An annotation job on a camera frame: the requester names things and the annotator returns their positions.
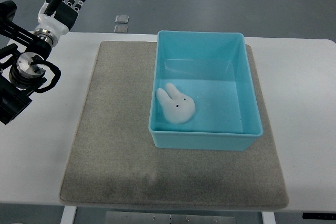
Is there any grey felt mat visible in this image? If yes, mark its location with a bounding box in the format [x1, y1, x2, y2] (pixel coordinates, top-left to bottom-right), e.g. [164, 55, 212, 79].
[59, 41, 289, 210]

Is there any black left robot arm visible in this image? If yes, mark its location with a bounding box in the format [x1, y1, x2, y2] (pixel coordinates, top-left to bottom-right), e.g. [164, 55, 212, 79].
[1, 0, 61, 125]

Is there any blue plastic box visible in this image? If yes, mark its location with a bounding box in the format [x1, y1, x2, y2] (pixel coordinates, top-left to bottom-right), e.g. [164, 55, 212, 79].
[149, 31, 264, 151]

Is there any white left table leg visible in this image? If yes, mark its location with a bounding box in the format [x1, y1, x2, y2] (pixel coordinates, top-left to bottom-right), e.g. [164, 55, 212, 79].
[60, 206, 77, 224]

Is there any white table leg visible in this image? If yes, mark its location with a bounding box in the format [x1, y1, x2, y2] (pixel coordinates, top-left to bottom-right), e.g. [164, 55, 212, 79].
[60, 206, 77, 224]
[261, 211, 276, 224]

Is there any white rabbit toy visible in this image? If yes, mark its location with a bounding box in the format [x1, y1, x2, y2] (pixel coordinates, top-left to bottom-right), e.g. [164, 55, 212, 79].
[155, 83, 196, 124]

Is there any metal floor plate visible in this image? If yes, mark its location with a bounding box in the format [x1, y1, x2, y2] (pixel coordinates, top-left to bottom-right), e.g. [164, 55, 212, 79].
[114, 25, 128, 34]
[115, 15, 129, 24]

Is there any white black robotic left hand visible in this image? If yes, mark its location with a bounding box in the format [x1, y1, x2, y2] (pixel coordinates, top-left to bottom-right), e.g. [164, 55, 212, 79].
[34, 0, 86, 47]

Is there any metal table crossbar plate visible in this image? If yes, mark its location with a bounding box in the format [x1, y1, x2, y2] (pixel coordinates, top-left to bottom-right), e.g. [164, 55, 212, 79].
[105, 211, 237, 224]

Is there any lower metal floor plate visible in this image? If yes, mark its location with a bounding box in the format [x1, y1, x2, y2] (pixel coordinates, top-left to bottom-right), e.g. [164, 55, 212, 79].
[114, 25, 128, 34]

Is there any white right table leg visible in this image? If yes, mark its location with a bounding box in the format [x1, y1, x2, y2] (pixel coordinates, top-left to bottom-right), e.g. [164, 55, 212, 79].
[261, 211, 276, 224]

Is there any upper metal floor plate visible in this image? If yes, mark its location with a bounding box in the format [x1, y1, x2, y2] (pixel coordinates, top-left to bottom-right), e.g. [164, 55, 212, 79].
[115, 15, 129, 24]

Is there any black table control panel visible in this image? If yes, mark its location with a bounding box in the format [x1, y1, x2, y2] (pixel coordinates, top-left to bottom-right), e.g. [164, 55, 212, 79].
[302, 212, 336, 220]

